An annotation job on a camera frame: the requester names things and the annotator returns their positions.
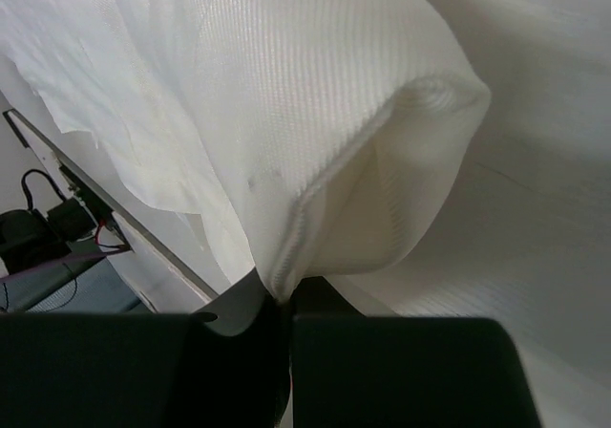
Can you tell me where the aluminium table edge rail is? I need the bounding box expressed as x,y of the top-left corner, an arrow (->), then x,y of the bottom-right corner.
6,109 -> 230,311

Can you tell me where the white pleated skirt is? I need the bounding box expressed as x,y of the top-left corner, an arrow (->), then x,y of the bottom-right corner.
1,0 -> 490,301

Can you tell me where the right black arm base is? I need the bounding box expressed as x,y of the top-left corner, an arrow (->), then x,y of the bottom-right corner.
1,169 -> 131,282

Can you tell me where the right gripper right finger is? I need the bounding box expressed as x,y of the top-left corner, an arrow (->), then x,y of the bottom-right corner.
291,278 -> 539,427

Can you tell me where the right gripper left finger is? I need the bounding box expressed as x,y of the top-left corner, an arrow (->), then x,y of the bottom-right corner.
1,274 -> 289,427

